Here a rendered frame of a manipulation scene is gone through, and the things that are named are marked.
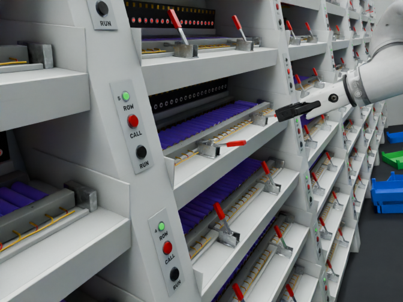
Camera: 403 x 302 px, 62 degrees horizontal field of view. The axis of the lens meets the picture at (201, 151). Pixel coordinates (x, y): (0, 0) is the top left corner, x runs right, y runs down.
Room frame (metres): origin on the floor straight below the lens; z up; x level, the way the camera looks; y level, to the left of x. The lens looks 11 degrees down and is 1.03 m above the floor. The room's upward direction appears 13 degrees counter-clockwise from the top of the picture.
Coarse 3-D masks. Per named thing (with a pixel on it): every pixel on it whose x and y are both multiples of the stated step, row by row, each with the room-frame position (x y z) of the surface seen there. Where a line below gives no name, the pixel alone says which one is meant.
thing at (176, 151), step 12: (252, 108) 0.92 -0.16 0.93; (264, 108) 0.97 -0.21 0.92; (228, 120) 0.79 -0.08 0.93; (240, 120) 0.83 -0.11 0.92; (204, 132) 0.69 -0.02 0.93; (216, 132) 0.72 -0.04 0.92; (180, 144) 0.62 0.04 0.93; (192, 144) 0.64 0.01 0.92; (168, 156) 0.57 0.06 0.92; (180, 156) 0.60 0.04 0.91
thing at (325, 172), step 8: (328, 152) 1.59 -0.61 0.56; (336, 152) 1.59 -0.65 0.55; (344, 152) 1.57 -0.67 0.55; (320, 160) 1.49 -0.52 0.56; (328, 160) 1.55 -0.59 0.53; (336, 160) 1.56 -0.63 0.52; (312, 168) 1.41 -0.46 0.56; (320, 168) 1.45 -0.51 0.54; (328, 168) 1.44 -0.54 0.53; (336, 168) 1.42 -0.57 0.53; (312, 176) 1.22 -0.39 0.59; (320, 176) 1.36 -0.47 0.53; (328, 176) 1.37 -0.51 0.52; (336, 176) 1.41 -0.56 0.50; (312, 184) 1.29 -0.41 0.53; (320, 184) 1.30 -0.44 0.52; (328, 184) 1.30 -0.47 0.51; (320, 192) 1.20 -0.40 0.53; (328, 192) 1.25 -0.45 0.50; (320, 200) 1.17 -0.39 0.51; (320, 208) 1.14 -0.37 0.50
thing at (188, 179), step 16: (208, 96) 0.96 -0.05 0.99; (224, 96) 1.04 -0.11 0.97; (240, 96) 1.07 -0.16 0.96; (256, 96) 1.04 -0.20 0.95; (272, 96) 1.01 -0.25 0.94; (288, 96) 0.99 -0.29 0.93; (160, 112) 0.77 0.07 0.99; (176, 112) 0.82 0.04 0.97; (272, 112) 0.99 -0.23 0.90; (256, 128) 0.82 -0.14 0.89; (272, 128) 0.87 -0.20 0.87; (256, 144) 0.79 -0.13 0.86; (192, 160) 0.61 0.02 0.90; (208, 160) 0.61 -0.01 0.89; (224, 160) 0.64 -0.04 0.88; (240, 160) 0.71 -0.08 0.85; (176, 176) 0.54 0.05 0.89; (192, 176) 0.54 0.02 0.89; (208, 176) 0.59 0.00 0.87; (176, 192) 0.50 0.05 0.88; (192, 192) 0.54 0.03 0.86
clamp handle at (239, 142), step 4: (212, 140) 0.63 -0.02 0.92; (240, 140) 0.60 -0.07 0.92; (244, 140) 0.59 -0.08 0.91; (212, 144) 0.63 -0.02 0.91; (216, 144) 0.63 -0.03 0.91; (220, 144) 0.62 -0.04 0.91; (224, 144) 0.61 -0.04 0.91; (228, 144) 0.60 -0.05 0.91; (232, 144) 0.60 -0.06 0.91; (236, 144) 0.59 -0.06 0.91; (240, 144) 0.59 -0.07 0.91; (244, 144) 0.59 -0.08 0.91
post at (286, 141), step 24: (216, 0) 1.08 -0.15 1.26; (240, 0) 1.04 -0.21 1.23; (264, 0) 1.00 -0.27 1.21; (216, 24) 1.09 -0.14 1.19; (240, 24) 1.05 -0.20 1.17; (264, 24) 1.01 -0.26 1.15; (264, 72) 1.02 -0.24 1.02; (288, 120) 1.00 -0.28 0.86; (264, 144) 1.05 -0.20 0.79; (288, 144) 1.01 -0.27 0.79; (312, 192) 1.07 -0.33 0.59; (312, 216) 1.03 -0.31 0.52; (312, 240) 1.00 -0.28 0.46
